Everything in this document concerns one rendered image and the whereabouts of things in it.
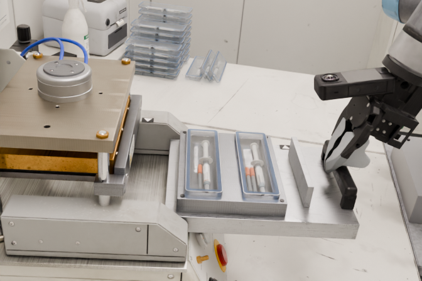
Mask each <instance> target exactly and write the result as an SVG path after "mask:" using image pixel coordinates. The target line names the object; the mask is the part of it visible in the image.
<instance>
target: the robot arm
mask: <svg viewBox="0 0 422 281"><path fill-rule="evenodd" d="M382 9H383V11H384V13H385V14H386V15H387V16H388V17H390V18H392V19H394V20H396V21H399V22H400V23H401V24H405V25H404V27H403V29H402V30H401V32H400V33H399V34H398V36H397V38H396V39H395V40H394V42H393V44H392V45H391V47H390V48H389V49H388V53H389V54H387V55H386V56H385V58H384V59H383V61H382V64H383V65H384V66H385V67H379V68H368V69H363V70H352V71H347V72H337V73H326V74H321V75H315V77H314V91H315V92H316V94H317V95H318V97H319V98H320V100H322V101H325V100H335V99H341V98H351V97H352V98H351V99H350V102H349V103H348V104H347V106H346V107H345V108H344V109H343V111H342V113H341V114H340V116H339V118H338V120H337V123H336V124H335V127H334V130H333V132H332V134H331V138H330V141H329V143H328V147H327V151H326V154H325V161H324V170H325V172H327V173H330V172H332V171H334V170H336V169H337V168H339V167H340V166H349V167H358V168H365V167H367V166H368V165H369V164H370V162H371V160H370V158H369V157H368V155H367V154H366V153H365V150H366V148H367V146H368V145H369V143H370V140H369V137H370V135H371V136H373V137H375V139H377V140H379V141H381V142H384V143H387V144H388V145H390V146H393V147H395V148H397V149H400V148H401V147H402V146H403V144H404V143H405V142H406V140H407V139H408V137H409V136H410V135H411V134H412V132H413V131H414V130H415V128H416V127H417V126H418V124H419V122H418V121H417V120H416V116H417V115H418V113H419V112H420V110H421V109H422V0H382ZM389 70H390V71H389ZM404 126H405V127H407V128H409V129H410V131H409V132H408V134H407V135H406V137H405V138H404V139H403V140H402V142H399V141H398V139H399V138H400V137H401V134H400V133H399V131H400V130H401V129H402V128H403V127H404ZM395 139H396V140H395Z"/></svg>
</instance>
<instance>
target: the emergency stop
mask: <svg viewBox="0 0 422 281"><path fill-rule="evenodd" d="M217 254H218V257H219V260H220V262H221V264H222V266H226V265H227V263H228V259H227V254H226V251H225V248H224V246H223V245H221V244H218V245H217Z"/></svg>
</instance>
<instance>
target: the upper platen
mask: <svg viewBox="0 0 422 281"><path fill-rule="evenodd" d="M129 106H130V95H129V96H128V99H127V104H126V108H125V111H124V115H123V118H122V122H121V126H120V129H119V133H118V136H117V141H116V145H115V148H114V152H113V153H109V172H110V174H114V165H115V162H116V157H117V153H118V150H119V145H120V142H121V137H122V133H123V130H124V125H125V122H126V117H127V113H128V110H129ZM96 174H98V173H97V153H96V152H80V151H58V150H45V149H22V148H10V147H0V178H24V179H49V180H62V181H87V182H94V179H95V176H96Z"/></svg>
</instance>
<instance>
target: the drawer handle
mask: <svg viewBox="0 0 422 281"><path fill-rule="evenodd" d="M329 141H330V140H326V141H325V143H324V145H323V149H322V154H321V159H322V160H325V154H326V151H327V147H328V143H329ZM332 172H333V175H334V177H335V180H336V182H337V184H338V187H339V189H340V192H341V193H342V199H341V202H340V206H341V208H342V209H353V208H354V205H355V201H356V199H357V186H356V185H355V183H354V180H353V178H352V176H351V174H350V172H349V169H348V167H347V166H340V167H339V168H337V169H336V170H334V171H332Z"/></svg>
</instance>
